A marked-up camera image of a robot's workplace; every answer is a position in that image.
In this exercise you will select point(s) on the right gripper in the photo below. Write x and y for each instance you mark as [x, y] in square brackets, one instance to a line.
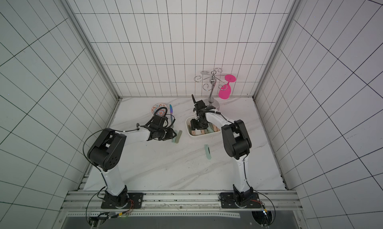
[198, 108]

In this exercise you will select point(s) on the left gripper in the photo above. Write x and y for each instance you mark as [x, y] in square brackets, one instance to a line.
[170, 131]

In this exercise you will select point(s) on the olive folding fruit knife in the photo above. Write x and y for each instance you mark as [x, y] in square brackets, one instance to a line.
[177, 139]

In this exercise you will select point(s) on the mint folding fruit knife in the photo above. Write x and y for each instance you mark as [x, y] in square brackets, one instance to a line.
[207, 151]

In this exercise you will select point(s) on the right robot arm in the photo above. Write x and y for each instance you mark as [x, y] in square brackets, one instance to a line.
[236, 142]

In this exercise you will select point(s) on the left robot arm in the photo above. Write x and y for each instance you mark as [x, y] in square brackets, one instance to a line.
[106, 151]

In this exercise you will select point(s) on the white plastic storage box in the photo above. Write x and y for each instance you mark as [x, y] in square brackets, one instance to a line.
[212, 130]

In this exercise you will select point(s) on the pink wine glass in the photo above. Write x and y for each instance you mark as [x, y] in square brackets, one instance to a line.
[225, 90]

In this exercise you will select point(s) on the chrome glass holder stand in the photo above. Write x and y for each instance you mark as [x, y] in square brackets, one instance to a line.
[209, 80]

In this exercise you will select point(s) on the left base plate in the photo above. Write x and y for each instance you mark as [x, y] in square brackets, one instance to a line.
[125, 201]

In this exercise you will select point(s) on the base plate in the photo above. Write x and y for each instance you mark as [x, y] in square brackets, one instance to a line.
[125, 201]
[230, 201]

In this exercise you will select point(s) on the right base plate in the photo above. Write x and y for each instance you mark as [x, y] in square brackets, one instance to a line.
[230, 201]

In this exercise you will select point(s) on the aluminium mounting rail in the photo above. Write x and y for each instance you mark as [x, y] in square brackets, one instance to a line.
[183, 201]

